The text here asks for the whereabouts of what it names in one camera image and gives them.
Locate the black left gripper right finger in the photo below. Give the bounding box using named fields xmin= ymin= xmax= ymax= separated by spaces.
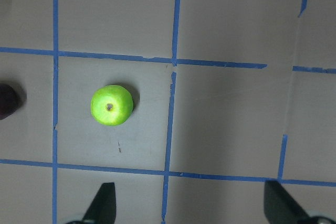
xmin=264 ymin=180 xmax=311 ymax=224

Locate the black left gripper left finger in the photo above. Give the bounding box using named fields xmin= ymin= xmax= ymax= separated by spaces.
xmin=81 ymin=183 xmax=116 ymax=224

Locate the dark red apple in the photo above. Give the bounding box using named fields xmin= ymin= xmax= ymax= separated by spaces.
xmin=0 ymin=83 xmax=19 ymax=120

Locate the green apple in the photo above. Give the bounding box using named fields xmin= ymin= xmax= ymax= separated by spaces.
xmin=90 ymin=85 xmax=134 ymax=126

